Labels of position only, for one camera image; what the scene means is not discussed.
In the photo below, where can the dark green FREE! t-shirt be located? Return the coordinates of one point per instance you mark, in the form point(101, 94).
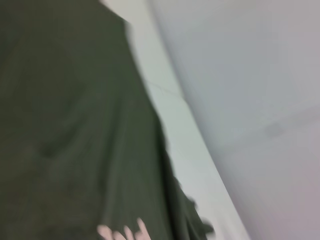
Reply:
point(75, 125)

